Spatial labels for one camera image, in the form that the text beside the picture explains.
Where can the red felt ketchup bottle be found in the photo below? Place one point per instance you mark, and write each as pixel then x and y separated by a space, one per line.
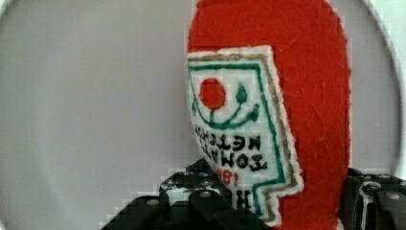
pixel 269 94

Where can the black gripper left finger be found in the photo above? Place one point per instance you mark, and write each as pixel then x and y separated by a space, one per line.
pixel 194 199

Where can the pink round plate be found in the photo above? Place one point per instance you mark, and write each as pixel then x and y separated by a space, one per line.
pixel 95 109

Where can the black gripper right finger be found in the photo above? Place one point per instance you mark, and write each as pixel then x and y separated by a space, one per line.
pixel 373 202

